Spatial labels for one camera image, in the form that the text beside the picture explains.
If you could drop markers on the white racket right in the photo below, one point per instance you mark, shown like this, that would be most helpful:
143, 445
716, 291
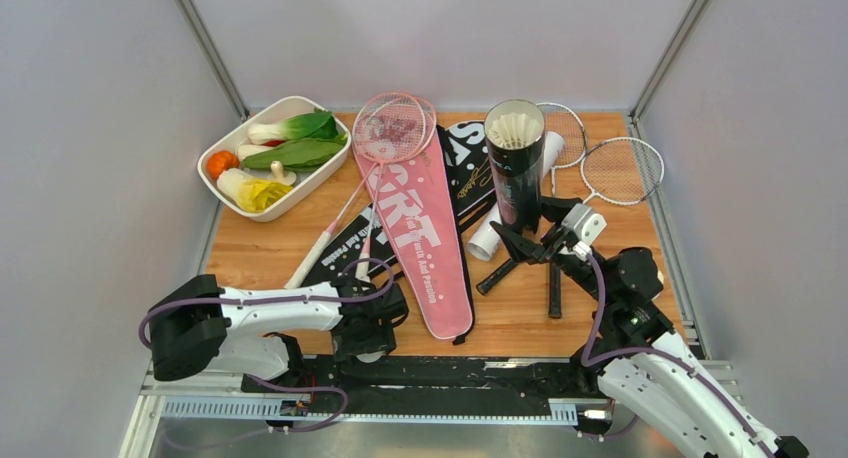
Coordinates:
622, 171

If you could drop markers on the white shuttlecock tube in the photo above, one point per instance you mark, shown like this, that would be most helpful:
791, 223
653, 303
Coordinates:
485, 241

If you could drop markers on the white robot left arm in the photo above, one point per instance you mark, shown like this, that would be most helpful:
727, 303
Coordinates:
202, 326

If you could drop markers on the white racket left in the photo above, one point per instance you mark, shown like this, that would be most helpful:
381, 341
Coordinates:
561, 119

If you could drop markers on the green leafy vegetable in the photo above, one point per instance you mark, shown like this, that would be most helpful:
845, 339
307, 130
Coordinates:
303, 154

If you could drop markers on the pink badminton racket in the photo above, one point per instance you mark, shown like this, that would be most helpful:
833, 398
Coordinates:
325, 237
390, 128

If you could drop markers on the white shuttlecock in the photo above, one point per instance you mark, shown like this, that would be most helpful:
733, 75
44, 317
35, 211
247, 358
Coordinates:
514, 131

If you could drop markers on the white racket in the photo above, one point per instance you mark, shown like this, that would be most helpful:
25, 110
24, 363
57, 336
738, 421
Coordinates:
622, 171
561, 119

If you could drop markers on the clear round tube lid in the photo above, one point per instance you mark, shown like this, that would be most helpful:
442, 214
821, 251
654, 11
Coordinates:
370, 357

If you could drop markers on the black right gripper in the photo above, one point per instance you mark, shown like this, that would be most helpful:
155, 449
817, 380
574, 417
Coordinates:
527, 251

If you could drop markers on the black racket cover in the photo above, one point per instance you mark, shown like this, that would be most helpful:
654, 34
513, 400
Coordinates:
469, 176

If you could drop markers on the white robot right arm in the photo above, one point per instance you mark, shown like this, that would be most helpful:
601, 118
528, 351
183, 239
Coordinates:
634, 354

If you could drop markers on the pink racket cover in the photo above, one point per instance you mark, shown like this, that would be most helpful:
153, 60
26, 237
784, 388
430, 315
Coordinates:
415, 209

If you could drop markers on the black shuttlecock tube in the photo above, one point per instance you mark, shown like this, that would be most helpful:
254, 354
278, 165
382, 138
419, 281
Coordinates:
517, 173

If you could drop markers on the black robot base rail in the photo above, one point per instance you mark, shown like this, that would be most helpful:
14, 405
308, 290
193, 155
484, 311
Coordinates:
443, 387

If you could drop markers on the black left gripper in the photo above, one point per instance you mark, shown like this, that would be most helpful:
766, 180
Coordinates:
383, 339

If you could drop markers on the yellow napa cabbage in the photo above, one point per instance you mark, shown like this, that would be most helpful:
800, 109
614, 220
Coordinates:
249, 193

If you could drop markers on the beige mushroom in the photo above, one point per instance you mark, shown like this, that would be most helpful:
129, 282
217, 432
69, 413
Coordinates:
283, 175

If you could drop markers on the green bok choy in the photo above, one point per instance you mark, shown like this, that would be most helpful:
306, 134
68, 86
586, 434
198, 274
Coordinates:
317, 123

